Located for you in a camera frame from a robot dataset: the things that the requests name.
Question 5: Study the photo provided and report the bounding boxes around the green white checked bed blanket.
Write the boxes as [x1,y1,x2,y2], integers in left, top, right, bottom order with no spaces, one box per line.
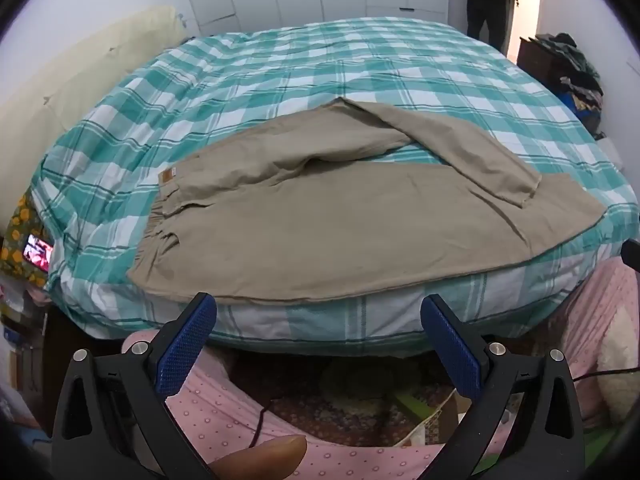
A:
[30,16,640,358]

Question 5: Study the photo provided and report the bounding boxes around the phone with lit screen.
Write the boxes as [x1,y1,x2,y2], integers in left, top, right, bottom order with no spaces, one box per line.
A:
[22,234,55,273]

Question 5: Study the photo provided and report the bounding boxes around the khaki pants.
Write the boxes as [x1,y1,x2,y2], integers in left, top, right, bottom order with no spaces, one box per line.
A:
[126,97,606,306]

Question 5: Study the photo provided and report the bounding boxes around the black cable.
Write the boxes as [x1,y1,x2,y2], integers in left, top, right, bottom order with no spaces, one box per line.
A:
[247,399,275,450]

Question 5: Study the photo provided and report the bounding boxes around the pile of dark clothes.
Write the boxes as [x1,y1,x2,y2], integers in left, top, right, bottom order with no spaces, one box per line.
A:
[535,32,608,136]

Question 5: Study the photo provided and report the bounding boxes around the floral yellow green cloth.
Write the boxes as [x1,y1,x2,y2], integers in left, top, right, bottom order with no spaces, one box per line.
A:
[0,192,56,286]

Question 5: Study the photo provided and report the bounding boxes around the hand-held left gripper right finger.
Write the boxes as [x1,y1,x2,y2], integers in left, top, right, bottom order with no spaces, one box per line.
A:
[420,294,588,480]

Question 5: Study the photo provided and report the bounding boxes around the dark patterned rug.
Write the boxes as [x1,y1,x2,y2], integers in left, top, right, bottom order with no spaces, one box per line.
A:
[230,350,451,446]

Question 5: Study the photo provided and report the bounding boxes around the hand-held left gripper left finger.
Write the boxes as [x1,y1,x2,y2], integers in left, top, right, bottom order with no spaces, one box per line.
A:
[50,291,218,480]

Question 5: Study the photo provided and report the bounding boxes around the dark wooden cabinet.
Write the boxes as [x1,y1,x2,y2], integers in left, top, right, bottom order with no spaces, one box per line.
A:
[517,35,566,78]

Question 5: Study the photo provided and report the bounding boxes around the cream fluffy cloth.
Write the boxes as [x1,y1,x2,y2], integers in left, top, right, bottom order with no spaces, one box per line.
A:
[597,305,640,426]

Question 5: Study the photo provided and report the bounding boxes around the person's left hand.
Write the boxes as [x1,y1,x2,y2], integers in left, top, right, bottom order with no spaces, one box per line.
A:
[210,434,308,480]

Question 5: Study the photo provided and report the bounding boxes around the pink dotted pajama trousers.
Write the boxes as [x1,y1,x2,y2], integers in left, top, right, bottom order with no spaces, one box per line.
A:
[122,260,640,480]

